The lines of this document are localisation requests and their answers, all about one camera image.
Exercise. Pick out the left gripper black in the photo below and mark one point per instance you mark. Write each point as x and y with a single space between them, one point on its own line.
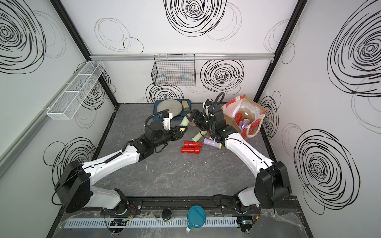
174 136

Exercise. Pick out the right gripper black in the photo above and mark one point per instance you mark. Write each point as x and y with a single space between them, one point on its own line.
195 113

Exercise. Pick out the light green flashlight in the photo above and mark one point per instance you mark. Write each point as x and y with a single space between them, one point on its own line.
185 122
199 136

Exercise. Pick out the red flashlight top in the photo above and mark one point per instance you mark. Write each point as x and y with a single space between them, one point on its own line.
192 144

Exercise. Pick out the red flashlight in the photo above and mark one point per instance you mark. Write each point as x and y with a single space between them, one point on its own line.
190 150
192 144
238 118

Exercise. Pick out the brown jute tote bag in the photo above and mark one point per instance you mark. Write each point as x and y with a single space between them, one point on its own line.
250 110

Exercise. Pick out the red flashlight bottom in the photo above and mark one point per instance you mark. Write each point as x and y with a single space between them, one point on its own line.
238 118

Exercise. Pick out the purple flashlight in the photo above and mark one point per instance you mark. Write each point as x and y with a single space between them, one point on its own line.
212 143
244 123

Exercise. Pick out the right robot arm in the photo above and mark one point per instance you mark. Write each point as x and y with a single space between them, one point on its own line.
272 179

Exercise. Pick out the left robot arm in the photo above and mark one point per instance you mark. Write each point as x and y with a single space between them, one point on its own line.
76 186

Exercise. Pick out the grey round plate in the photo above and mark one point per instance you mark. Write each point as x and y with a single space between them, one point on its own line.
175 107

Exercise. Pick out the black round knob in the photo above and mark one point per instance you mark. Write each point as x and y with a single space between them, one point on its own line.
166 214

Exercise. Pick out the teal round lid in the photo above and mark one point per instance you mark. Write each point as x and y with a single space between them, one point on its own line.
196 218

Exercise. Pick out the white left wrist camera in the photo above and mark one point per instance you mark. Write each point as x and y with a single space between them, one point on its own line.
167 116

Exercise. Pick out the black wire wall basket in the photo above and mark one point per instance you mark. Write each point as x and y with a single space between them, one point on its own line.
175 69

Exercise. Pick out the white slotted cable duct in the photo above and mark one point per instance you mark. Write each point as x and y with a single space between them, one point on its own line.
93 223

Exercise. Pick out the white wire wall shelf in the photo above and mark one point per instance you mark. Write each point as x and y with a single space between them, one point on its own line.
83 90

